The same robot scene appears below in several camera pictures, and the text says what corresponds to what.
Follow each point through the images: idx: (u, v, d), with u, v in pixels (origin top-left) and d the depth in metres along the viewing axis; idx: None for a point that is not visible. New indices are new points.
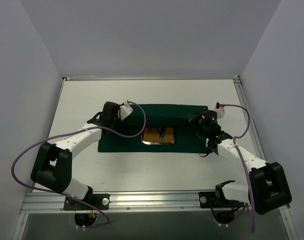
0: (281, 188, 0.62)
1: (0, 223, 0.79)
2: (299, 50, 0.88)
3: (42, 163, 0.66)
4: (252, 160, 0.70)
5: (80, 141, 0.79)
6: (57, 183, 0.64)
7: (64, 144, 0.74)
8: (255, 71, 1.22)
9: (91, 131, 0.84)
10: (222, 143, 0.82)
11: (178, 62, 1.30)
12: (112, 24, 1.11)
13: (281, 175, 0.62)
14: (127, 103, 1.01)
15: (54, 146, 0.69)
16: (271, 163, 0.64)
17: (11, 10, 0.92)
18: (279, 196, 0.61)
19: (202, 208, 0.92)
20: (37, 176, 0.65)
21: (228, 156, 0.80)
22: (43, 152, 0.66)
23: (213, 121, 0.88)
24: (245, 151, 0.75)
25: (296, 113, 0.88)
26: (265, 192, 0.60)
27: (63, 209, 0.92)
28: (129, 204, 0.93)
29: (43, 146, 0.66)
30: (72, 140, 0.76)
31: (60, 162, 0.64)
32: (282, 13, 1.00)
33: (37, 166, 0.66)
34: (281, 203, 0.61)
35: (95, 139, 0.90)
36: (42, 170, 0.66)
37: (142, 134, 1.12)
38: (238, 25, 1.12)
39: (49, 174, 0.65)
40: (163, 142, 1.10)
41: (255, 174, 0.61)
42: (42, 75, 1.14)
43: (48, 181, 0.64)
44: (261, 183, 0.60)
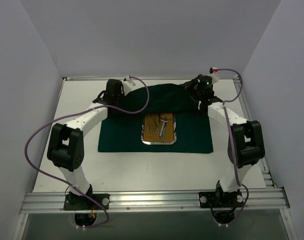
0: (258, 143, 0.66)
1: (0, 224, 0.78)
2: (299, 49, 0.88)
3: (56, 142, 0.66)
4: (236, 118, 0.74)
5: (89, 120, 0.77)
6: (73, 161, 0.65)
7: (74, 123, 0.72)
8: (255, 71, 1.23)
9: (98, 110, 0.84)
10: (212, 106, 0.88)
11: (178, 62, 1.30)
12: (112, 24, 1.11)
13: (257, 129, 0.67)
14: (129, 79, 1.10)
15: (65, 126, 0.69)
16: (250, 120, 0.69)
17: (11, 10, 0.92)
18: (255, 150, 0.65)
19: (202, 208, 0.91)
20: (53, 155, 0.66)
21: (216, 116, 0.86)
22: (56, 132, 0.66)
23: (208, 85, 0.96)
24: (231, 111, 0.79)
25: (297, 113, 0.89)
26: (241, 143, 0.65)
27: (63, 209, 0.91)
28: (129, 204, 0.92)
29: (55, 126, 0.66)
30: (82, 119, 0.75)
31: (74, 141, 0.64)
32: (282, 13, 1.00)
33: (51, 145, 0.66)
34: (257, 156, 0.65)
35: (102, 118, 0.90)
36: (57, 149, 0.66)
37: (142, 134, 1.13)
38: (238, 25, 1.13)
39: (64, 152, 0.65)
40: (163, 142, 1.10)
41: (233, 127, 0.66)
42: (42, 75, 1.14)
43: (64, 159, 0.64)
44: (238, 135, 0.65)
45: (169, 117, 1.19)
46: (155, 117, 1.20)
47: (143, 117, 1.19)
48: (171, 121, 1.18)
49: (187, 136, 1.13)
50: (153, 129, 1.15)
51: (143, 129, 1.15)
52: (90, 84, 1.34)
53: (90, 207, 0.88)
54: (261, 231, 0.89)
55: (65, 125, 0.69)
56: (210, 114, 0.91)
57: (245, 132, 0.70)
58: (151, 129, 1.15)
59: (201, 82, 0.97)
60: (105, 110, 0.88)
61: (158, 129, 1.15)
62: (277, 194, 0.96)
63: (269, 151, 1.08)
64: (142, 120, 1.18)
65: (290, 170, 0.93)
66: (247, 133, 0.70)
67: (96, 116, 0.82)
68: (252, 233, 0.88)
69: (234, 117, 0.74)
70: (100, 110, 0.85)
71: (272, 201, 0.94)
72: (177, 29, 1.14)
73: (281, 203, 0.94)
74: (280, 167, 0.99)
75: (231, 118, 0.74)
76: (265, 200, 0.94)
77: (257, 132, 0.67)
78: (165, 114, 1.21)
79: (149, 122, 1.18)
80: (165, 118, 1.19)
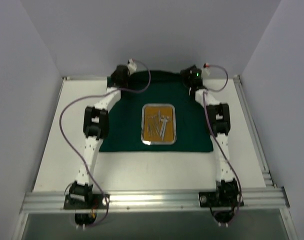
0: (226, 119, 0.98)
1: (0, 223, 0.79)
2: (299, 49, 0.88)
3: (89, 120, 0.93)
4: (212, 101, 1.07)
5: (109, 101, 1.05)
6: (103, 131, 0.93)
7: (100, 105, 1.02)
8: (255, 71, 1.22)
9: (114, 93, 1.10)
10: (198, 91, 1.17)
11: (178, 62, 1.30)
12: (111, 24, 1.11)
13: (226, 109, 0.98)
14: (132, 61, 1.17)
15: (94, 109, 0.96)
16: (222, 103, 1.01)
17: (11, 9, 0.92)
18: (223, 124, 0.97)
19: (202, 207, 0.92)
20: (88, 129, 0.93)
21: (200, 99, 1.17)
22: (89, 112, 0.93)
23: (197, 76, 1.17)
24: (211, 97, 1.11)
25: (297, 112, 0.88)
26: (212, 117, 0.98)
27: (63, 208, 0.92)
28: (128, 204, 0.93)
29: (87, 109, 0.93)
30: (105, 101, 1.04)
31: (102, 117, 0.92)
32: (283, 12, 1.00)
33: (86, 122, 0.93)
34: (225, 128, 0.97)
35: (118, 99, 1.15)
36: (90, 125, 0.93)
37: (142, 134, 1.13)
38: (238, 24, 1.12)
39: (96, 126, 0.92)
40: (163, 141, 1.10)
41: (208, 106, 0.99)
42: (42, 75, 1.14)
43: (96, 131, 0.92)
44: (211, 111, 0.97)
45: (169, 116, 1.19)
46: (155, 116, 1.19)
47: (143, 117, 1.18)
48: (171, 120, 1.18)
49: (187, 136, 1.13)
50: (153, 128, 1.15)
51: (143, 129, 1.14)
52: (90, 84, 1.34)
53: (90, 206, 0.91)
54: (260, 230, 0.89)
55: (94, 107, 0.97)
56: (196, 98, 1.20)
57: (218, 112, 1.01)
58: (151, 129, 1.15)
59: (192, 73, 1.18)
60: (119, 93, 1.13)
61: (158, 128, 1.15)
62: (277, 194, 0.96)
63: (269, 152, 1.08)
64: (142, 119, 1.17)
65: (289, 170, 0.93)
66: (220, 112, 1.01)
67: (113, 98, 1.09)
68: (252, 232, 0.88)
69: (211, 100, 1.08)
70: (116, 93, 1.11)
71: (272, 201, 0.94)
72: (176, 29, 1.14)
73: (281, 203, 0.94)
74: (280, 166, 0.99)
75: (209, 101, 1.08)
76: (264, 200, 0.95)
77: (225, 111, 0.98)
78: (165, 113, 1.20)
79: (149, 121, 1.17)
80: (165, 117, 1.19)
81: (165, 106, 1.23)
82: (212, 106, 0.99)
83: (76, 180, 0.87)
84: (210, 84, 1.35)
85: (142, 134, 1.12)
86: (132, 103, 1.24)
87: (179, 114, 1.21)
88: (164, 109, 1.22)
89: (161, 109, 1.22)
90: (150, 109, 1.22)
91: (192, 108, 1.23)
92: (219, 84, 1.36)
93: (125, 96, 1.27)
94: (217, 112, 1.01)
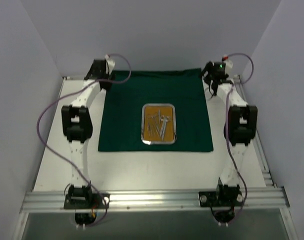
0: (251, 125, 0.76)
1: (0, 223, 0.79)
2: (300, 48, 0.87)
3: (68, 121, 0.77)
4: (238, 100, 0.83)
5: (89, 97, 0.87)
6: (86, 131, 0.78)
7: (78, 102, 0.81)
8: (255, 70, 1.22)
9: (92, 86, 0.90)
10: (221, 86, 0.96)
11: (179, 61, 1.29)
12: (111, 23, 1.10)
13: (254, 114, 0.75)
14: (108, 57, 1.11)
15: (72, 107, 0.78)
16: (249, 104, 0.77)
17: (11, 9, 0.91)
18: (247, 131, 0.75)
19: (202, 207, 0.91)
20: (68, 131, 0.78)
21: (222, 96, 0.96)
22: (66, 114, 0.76)
23: (220, 68, 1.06)
24: (235, 93, 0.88)
25: (297, 112, 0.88)
26: (235, 122, 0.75)
27: (63, 208, 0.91)
28: (128, 203, 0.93)
29: (63, 109, 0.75)
30: (83, 97, 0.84)
31: (83, 118, 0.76)
32: (283, 11, 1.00)
33: (65, 124, 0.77)
34: (247, 136, 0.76)
35: (97, 92, 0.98)
36: (70, 127, 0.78)
37: (142, 134, 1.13)
38: (239, 23, 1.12)
39: (77, 127, 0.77)
40: (163, 141, 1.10)
41: (232, 107, 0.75)
42: (42, 75, 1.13)
43: (78, 132, 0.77)
44: (234, 115, 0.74)
45: (169, 116, 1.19)
46: (155, 116, 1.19)
47: (143, 117, 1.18)
48: (171, 120, 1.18)
49: (187, 136, 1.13)
50: (153, 128, 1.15)
51: (143, 129, 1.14)
52: None
53: (90, 206, 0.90)
54: (260, 230, 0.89)
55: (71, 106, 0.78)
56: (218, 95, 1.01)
57: (243, 115, 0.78)
58: (151, 129, 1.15)
59: (214, 66, 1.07)
60: (97, 85, 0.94)
61: (158, 128, 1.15)
62: (277, 194, 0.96)
63: (269, 151, 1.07)
64: (142, 119, 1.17)
65: (290, 169, 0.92)
66: (244, 116, 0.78)
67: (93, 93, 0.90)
68: (252, 232, 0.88)
69: (236, 100, 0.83)
70: (94, 86, 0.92)
71: (272, 201, 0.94)
72: (177, 28, 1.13)
73: (281, 203, 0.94)
74: (280, 166, 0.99)
75: (233, 100, 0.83)
76: (265, 200, 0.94)
77: (253, 115, 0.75)
78: (165, 113, 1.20)
79: (149, 121, 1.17)
80: (165, 117, 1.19)
81: (165, 106, 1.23)
82: (238, 108, 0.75)
83: (72, 184, 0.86)
84: None
85: (142, 134, 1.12)
86: (132, 102, 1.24)
87: (179, 113, 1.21)
88: (164, 108, 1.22)
89: (161, 109, 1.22)
90: (150, 109, 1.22)
91: (192, 108, 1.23)
92: None
93: (126, 95, 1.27)
94: (242, 115, 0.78)
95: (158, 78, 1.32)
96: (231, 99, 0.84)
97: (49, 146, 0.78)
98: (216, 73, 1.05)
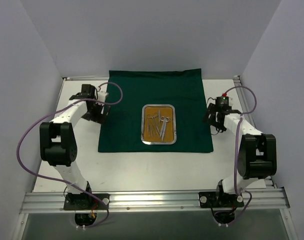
0: (270, 157, 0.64)
1: (0, 224, 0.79)
2: (299, 49, 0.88)
3: (48, 139, 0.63)
4: (250, 129, 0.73)
5: (73, 115, 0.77)
6: (69, 154, 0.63)
7: (60, 118, 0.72)
8: (255, 71, 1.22)
9: (77, 104, 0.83)
10: (228, 116, 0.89)
11: (178, 62, 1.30)
12: (111, 24, 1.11)
13: (271, 143, 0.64)
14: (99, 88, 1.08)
15: (52, 123, 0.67)
16: (265, 133, 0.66)
17: (11, 10, 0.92)
18: (266, 165, 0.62)
19: (202, 208, 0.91)
20: (47, 155, 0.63)
21: (231, 126, 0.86)
22: (45, 130, 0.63)
23: (224, 100, 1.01)
24: (246, 122, 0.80)
25: (297, 113, 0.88)
26: (252, 154, 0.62)
27: (63, 209, 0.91)
28: (129, 204, 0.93)
29: (41, 126, 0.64)
30: (66, 115, 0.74)
31: (65, 133, 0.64)
32: (282, 13, 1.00)
33: (43, 144, 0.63)
34: (266, 172, 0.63)
35: (82, 112, 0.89)
36: (49, 147, 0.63)
37: (142, 134, 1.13)
38: (239, 24, 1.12)
39: (58, 148, 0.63)
40: (163, 141, 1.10)
41: (246, 136, 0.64)
42: (42, 76, 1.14)
43: (60, 155, 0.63)
44: (251, 145, 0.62)
45: (169, 116, 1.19)
46: (155, 117, 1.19)
47: (143, 117, 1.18)
48: (171, 120, 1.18)
49: (186, 136, 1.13)
50: (153, 129, 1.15)
51: (143, 129, 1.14)
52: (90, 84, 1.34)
53: (90, 207, 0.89)
54: (261, 231, 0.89)
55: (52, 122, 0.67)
56: (226, 124, 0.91)
57: (258, 146, 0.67)
58: (151, 129, 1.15)
59: (218, 98, 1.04)
60: (84, 103, 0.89)
61: (158, 128, 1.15)
62: (277, 194, 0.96)
63: None
64: (142, 120, 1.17)
65: (289, 170, 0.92)
66: (260, 147, 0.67)
67: (78, 111, 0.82)
68: (252, 232, 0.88)
69: (248, 129, 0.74)
70: (80, 104, 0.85)
71: (272, 201, 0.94)
72: (176, 29, 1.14)
73: (281, 203, 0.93)
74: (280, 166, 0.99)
75: (245, 129, 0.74)
76: (265, 201, 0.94)
77: (270, 147, 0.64)
78: (165, 113, 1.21)
79: (149, 121, 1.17)
80: (165, 118, 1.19)
81: (165, 106, 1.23)
82: (252, 137, 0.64)
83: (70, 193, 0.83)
84: (210, 85, 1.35)
85: (142, 134, 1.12)
86: (132, 103, 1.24)
87: (179, 114, 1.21)
88: (164, 109, 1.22)
89: (161, 109, 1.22)
90: (150, 109, 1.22)
91: (192, 108, 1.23)
92: (219, 84, 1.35)
93: (126, 96, 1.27)
94: (257, 146, 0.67)
95: (158, 79, 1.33)
96: (243, 129, 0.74)
97: (35, 174, 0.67)
98: (221, 105, 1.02)
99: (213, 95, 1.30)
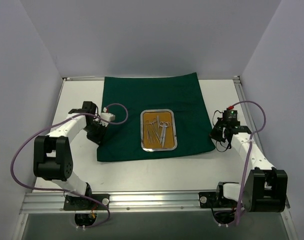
0: (279, 194, 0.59)
1: (0, 224, 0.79)
2: (299, 51, 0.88)
3: (42, 154, 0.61)
4: (260, 160, 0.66)
5: (71, 128, 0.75)
6: (63, 171, 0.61)
7: (57, 133, 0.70)
8: (254, 72, 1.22)
9: (77, 118, 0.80)
10: (237, 135, 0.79)
11: (178, 62, 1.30)
12: (112, 25, 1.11)
13: (281, 182, 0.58)
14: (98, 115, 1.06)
15: (48, 136, 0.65)
16: (277, 170, 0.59)
17: (11, 11, 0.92)
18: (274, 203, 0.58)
19: (202, 208, 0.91)
20: (41, 170, 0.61)
21: (238, 148, 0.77)
22: (39, 144, 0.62)
23: (232, 114, 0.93)
24: (256, 148, 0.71)
25: (298, 114, 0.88)
26: (260, 192, 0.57)
27: (63, 209, 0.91)
28: (128, 204, 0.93)
29: (36, 140, 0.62)
30: (63, 128, 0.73)
31: (60, 147, 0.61)
32: (282, 14, 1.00)
33: (37, 159, 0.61)
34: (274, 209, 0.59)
35: (81, 127, 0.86)
36: (43, 162, 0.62)
37: (142, 141, 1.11)
38: (239, 26, 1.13)
39: (52, 164, 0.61)
40: (163, 148, 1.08)
41: (254, 172, 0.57)
42: (42, 76, 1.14)
43: (54, 171, 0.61)
44: (260, 183, 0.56)
45: (168, 122, 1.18)
46: (154, 122, 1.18)
47: (142, 123, 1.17)
48: (171, 125, 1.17)
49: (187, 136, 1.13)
50: (152, 135, 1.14)
51: (142, 136, 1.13)
52: (90, 84, 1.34)
53: (90, 207, 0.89)
54: (261, 231, 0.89)
55: (48, 136, 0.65)
56: (233, 142, 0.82)
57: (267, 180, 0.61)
58: (151, 135, 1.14)
59: (225, 111, 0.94)
60: (83, 118, 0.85)
61: (158, 134, 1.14)
62: None
63: (269, 151, 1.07)
64: (141, 126, 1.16)
65: (289, 170, 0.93)
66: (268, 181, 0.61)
67: (76, 125, 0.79)
68: (252, 232, 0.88)
69: (258, 159, 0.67)
70: (79, 118, 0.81)
71: None
72: (176, 30, 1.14)
73: None
74: (279, 167, 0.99)
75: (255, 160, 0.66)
76: None
77: (281, 185, 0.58)
78: (164, 119, 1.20)
79: (148, 127, 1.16)
80: (165, 123, 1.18)
81: (163, 111, 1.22)
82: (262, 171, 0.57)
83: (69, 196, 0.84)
84: (210, 84, 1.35)
85: (142, 141, 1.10)
86: (132, 103, 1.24)
87: (179, 115, 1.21)
88: (162, 114, 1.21)
89: (159, 115, 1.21)
90: (149, 115, 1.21)
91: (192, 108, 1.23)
92: (219, 84, 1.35)
93: (125, 97, 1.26)
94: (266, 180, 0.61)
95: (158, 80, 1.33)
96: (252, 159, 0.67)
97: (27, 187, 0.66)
98: (228, 120, 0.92)
99: (213, 95, 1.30)
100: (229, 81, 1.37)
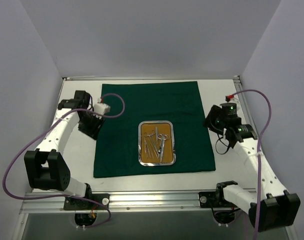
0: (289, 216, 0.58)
1: None
2: (299, 51, 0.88)
3: (35, 170, 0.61)
4: (271, 182, 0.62)
5: (62, 134, 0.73)
6: (60, 183, 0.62)
7: (48, 144, 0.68)
8: (255, 71, 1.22)
9: (67, 118, 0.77)
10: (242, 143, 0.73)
11: (178, 62, 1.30)
12: (111, 25, 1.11)
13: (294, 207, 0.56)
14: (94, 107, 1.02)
15: (39, 151, 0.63)
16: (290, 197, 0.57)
17: (11, 10, 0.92)
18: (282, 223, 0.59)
19: (202, 208, 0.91)
20: (37, 183, 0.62)
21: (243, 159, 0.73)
22: (30, 161, 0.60)
23: (232, 110, 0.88)
24: (266, 164, 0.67)
25: (298, 113, 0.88)
26: (268, 219, 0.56)
27: (63, 209, 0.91)
28: (128, 204, 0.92)
29: (27, 156, 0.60)
30: (54, 136, 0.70)
31: (53, 164, 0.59)
32: (283, 13, 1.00)
33: (31, 174, 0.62)
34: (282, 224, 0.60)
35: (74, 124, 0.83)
36: (38, 177, 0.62)
37: (139, 155, 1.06)
38: (239, 25, 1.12)
39: (47, 177, 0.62)
40: (160, 163, 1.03)
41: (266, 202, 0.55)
42: (42, 76, 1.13)
43: (51, 184, 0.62)
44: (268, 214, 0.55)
45: (167, 134, 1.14)
46: (152, 135, 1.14)
47: (140, 136, 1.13)
48: (169, 138, 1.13)
49: (187, 137, 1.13)
50: (150, 148, 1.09)
51: (140, 149, 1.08)
52: (90, 84, 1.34)
53: (90, 207, 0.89)
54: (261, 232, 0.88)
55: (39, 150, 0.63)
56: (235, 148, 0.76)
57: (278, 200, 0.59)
58: (149, 150, 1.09)
59: (225, 108, 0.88)
60: (74, 115, 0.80)
61: (156, 147, 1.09)
62: None
63: (269, 152, 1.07)
64: (139, 139, 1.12)
65: (290, 170, 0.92)
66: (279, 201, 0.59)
67: (68, 126, 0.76)
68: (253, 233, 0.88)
69: (269, 179, 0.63)
70: (70, 118, 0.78)
71: None
72: (176, 30, 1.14)
73: None
74: (280, 166, 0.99)
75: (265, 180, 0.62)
76: None
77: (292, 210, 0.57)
78: (162, 131, 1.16)
79: (146, 140, 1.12)
80: (163, 135, 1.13)
81: (162, 123, 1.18)
82: (273, 200, 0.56)
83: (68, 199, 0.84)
84: (210, 84, 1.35)
85: (139, 155, 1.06)
86: (132, 104, 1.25)
87: (179, 115, 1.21)
88: (161, 126, 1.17)
89: (158, 127, 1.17)
90: (147, 127, 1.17)
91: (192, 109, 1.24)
92: (219, 83, 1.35)
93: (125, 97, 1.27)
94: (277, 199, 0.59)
95: (157, 83, 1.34)
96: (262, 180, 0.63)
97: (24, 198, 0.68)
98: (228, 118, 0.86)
99: (213, 96, 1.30)
100: (229, 80, 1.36)
